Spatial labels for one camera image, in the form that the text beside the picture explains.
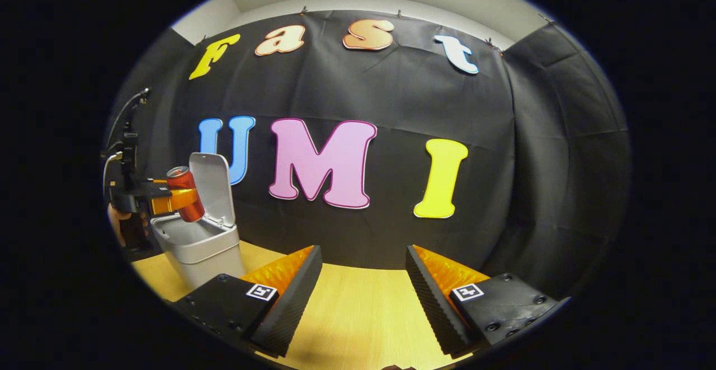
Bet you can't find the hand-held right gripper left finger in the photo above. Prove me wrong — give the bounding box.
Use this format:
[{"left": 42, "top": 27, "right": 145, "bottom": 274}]
[{"left": 168, "top": 245, "right": 324, "bottom": 358}]

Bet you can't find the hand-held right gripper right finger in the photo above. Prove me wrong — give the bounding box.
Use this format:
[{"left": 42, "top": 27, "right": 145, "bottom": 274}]
[{"left": 405, "top": 245, "right": 563, "bottom": 359}]

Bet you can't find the red pop can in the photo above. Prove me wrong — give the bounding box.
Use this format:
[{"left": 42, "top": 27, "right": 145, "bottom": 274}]
[{"left": 166, "top": 165, "right": 206, "bottom": 223}]

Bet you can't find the white desktop garbage bin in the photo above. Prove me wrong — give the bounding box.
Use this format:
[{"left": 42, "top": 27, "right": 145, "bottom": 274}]
[{"left": 149, "top": 152, "right": 247, "bottom": 290}]

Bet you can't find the wooden desktop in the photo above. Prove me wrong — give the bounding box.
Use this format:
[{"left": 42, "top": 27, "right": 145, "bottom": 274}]
[{"left": 131, "top": 240, "right": 494, "bottom": 370}]

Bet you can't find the black backdrop cloth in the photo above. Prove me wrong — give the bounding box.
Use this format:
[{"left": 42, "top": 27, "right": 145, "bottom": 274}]
[{"left": 105, "top": 9, "right": 634, "bottom": 299}]

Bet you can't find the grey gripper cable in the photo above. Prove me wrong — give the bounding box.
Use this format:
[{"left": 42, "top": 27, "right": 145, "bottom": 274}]
[{"left": 105, "top": 87, "right": 152, "bottom": 150}]

